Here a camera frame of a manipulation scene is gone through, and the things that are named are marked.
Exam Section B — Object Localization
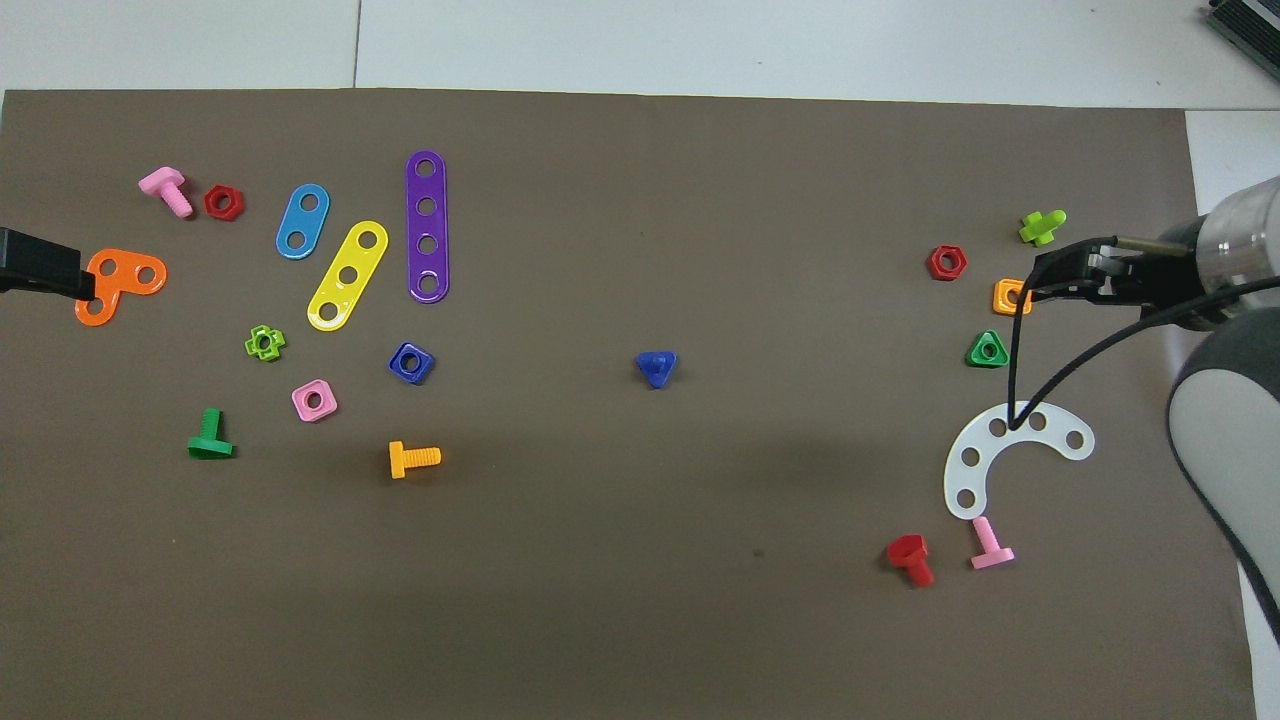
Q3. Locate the orange heart-shaped perforated plate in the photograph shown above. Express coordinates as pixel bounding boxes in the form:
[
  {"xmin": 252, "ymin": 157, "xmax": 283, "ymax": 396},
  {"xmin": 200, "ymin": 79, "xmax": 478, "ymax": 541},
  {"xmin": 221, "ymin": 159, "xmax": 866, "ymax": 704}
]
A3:
[{"xmin": 74, "ymin": 248, "xmax": 169, "ymax": 328}]

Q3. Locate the dark ribbed device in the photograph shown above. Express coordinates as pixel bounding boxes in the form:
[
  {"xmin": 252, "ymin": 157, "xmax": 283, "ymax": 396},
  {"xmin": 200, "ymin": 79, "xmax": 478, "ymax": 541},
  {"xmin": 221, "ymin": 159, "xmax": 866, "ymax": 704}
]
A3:
[{"xmin": 1205, "ymin": 0, "xmax": 1280, "ymax": 57}]

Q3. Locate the purple four-hole plastic plate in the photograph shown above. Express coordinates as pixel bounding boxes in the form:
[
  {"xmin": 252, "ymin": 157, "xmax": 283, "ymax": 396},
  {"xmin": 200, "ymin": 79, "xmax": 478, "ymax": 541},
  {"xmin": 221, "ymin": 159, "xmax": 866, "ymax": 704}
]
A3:
[{"xmin": 405, "ymin": 150, "xmax": 451, "ymax": 303}]

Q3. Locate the yellow three-hole plastic plate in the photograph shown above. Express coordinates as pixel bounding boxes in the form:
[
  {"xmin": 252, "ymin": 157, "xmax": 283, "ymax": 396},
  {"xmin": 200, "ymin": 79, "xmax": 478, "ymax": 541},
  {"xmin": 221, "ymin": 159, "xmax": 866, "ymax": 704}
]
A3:
[{"xmin": 306, "ymin": 220, "xmax": 389, "ymax": 332}]

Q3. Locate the pink plastic screw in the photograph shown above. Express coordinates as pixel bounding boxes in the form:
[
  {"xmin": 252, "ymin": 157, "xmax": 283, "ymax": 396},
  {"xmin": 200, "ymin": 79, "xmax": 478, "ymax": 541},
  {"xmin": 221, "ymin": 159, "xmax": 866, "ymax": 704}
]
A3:
[
  {"xmin": 138, "ymin": 166, "xmax": 195, "ymax": 219},
  {"xmin": 969, "ymin": 515, "xmax": 1016, "ymax": 571}
]

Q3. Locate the lime cross-head plastic screw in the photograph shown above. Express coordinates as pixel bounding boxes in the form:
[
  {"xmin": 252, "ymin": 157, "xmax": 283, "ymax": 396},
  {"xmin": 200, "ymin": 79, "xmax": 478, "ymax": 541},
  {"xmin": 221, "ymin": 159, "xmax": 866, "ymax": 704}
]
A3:
[{"xmin": 1018, "ymin": 209, "xmax": 1068, "ymax": 247}]

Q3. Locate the blue two-hole plastic plate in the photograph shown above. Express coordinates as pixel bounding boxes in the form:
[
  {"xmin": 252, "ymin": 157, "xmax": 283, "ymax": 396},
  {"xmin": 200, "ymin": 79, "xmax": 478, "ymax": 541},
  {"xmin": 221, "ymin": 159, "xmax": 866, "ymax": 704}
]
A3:
[{"xmin": 275, "ymin": 183, "xmax": 331, "ymax": 261}]

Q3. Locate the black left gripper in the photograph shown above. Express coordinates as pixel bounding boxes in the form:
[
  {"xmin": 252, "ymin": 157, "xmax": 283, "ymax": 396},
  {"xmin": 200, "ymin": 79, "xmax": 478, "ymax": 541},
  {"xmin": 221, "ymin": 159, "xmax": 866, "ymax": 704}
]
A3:
[{"xmin": 0, "ymin": 228, "xmax": 98, "ymax": 303}]

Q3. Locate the white curved perforated plate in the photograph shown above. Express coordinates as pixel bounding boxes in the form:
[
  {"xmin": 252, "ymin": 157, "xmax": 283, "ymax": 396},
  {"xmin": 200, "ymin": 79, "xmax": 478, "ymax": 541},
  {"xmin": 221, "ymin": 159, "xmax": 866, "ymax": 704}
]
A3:
[{"xmin": 943, "ymin": 401, "xmax": 1096, "ymax": 521}]

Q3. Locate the green plastic screw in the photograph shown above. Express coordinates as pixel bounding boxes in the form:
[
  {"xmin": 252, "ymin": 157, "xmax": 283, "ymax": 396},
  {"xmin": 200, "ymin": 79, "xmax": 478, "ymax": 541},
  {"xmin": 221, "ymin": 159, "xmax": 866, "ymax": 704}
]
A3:
[{"xmin": 187, "ymin": 407, "xmax": 237, "ymax": 461}]

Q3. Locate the red plastic screw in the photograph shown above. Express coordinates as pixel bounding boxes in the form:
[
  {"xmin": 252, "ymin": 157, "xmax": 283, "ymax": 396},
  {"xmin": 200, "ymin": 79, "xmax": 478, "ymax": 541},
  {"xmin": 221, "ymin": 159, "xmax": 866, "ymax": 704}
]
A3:
[{"xmin": 886, "ymin": 534, "xmax": 936, "ymax": 589}]

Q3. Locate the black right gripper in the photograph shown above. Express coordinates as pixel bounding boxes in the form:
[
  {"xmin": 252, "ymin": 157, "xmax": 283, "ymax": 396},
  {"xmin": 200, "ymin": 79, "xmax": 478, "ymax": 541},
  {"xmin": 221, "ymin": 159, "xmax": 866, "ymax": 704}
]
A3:
[{"xmin": 1018, "ymin": 225, "xmax": 1216, "ymax": 326}]

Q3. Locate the blue square plastic nut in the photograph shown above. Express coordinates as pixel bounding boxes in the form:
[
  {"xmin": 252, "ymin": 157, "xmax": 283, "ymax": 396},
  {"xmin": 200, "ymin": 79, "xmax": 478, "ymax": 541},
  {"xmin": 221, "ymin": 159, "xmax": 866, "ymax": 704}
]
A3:
[{"xmin": 388, "ymin": 341, "xmax": 437, "ymax": 386}]

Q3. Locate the pink square plastic nut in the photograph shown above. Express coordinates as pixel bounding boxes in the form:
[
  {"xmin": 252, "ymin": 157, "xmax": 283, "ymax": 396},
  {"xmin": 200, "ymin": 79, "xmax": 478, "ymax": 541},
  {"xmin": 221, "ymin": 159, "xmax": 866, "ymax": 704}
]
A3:
[{"xmin": 291, "ymin": 379, "xmax": 339, "ymax": 423}]

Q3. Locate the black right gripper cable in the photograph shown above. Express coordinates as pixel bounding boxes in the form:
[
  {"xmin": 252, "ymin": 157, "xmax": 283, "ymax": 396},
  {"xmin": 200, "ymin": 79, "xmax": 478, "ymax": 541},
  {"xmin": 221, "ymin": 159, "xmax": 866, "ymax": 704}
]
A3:
[{"xmin": 1008, "ymin": 235, "xmax": 1280, "ymax": 433}]

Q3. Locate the brown table mat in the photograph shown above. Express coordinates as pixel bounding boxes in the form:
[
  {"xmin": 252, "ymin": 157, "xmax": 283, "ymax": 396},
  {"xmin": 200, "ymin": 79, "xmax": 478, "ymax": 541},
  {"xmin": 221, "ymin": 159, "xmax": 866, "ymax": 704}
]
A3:
[{"xmin": 0, "ymin": 88, "xmax": 1256, "ymax": 720}]

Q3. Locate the orange plastic screw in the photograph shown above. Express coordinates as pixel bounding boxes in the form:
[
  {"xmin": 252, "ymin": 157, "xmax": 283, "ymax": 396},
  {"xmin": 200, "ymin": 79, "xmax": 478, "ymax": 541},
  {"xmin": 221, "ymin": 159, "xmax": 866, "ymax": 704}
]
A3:
[{"xmin": 388, "ymin": 440, "xmax": 442, "ymax": 480}]

